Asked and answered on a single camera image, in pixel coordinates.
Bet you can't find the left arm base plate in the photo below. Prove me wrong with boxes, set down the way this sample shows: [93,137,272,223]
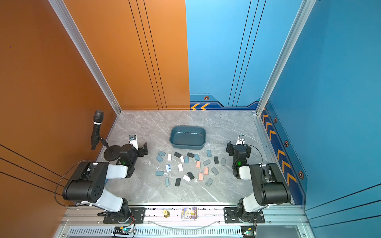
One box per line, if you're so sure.
[103,207,146,225]

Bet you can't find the black eraser bottom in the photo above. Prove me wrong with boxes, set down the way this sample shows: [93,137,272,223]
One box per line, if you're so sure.
[175,178,181,186]

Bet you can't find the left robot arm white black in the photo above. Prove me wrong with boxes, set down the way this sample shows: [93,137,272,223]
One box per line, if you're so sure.
[62,141,148,224]

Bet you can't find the pink eraser low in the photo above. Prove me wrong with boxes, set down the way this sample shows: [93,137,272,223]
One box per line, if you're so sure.
[198,173,204,181]

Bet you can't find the right green circuit board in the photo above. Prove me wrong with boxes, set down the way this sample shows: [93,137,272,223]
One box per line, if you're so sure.
[241,226,257,238]

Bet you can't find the black eraser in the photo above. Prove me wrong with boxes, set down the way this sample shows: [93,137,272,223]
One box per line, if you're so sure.
[213,156,219,164]
[175,178,181,186]

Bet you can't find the aluminium front rail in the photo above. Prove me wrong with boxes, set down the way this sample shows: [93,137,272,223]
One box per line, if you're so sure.
[60,205,309,227]

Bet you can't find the black round microphone base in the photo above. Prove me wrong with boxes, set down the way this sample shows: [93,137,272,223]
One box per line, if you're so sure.
[104,145,121,162]

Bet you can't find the brass knob on rail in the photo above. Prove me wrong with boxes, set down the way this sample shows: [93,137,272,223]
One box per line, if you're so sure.
[162,210,170,218]

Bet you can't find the white eraser low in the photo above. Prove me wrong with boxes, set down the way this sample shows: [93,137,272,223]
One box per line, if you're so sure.
[183,175,191,182]

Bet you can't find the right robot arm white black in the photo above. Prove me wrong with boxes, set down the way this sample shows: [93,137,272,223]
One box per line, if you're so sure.
[226,141,292,223]

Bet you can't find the colourful card on rail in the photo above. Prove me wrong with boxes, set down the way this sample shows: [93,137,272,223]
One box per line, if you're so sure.
[181,207,198,221]

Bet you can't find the teal plastic storage box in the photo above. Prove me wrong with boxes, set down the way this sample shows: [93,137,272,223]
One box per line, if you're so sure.
[170,126,206,150]

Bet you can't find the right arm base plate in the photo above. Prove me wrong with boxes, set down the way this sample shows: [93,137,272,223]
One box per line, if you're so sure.
[223,207,265,224]

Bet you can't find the grey green eraser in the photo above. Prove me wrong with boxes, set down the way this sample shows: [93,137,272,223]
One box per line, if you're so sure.
[203,160,211,166]

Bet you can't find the black microphone on stand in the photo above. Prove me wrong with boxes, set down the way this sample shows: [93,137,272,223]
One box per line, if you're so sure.
[91,110,108,150]

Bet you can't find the left green circuit board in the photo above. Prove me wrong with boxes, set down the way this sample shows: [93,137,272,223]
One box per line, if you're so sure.
[113,226,135,238]

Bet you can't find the dark grey eraser upper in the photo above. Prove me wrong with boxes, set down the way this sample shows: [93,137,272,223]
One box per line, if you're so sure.
[174,152,182,158]

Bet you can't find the green circuit board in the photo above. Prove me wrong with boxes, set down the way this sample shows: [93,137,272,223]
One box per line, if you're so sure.
[241,226,257,238]
[113,226,135,238]

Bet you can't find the black eraser centre low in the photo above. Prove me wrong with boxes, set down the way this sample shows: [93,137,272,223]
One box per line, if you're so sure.
[187,172,194,179]

